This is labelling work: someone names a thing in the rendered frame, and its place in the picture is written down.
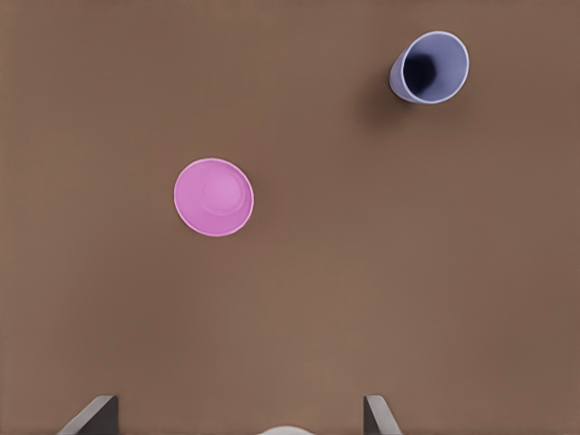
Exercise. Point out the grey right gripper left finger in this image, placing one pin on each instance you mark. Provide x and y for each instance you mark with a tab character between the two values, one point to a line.
96	416

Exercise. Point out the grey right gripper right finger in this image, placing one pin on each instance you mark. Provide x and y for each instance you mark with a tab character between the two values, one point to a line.
379	417

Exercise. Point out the pink bowl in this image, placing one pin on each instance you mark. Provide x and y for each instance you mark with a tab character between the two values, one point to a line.
214	197

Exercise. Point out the blue bowl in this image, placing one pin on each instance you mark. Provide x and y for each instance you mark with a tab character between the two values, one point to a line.
430	68

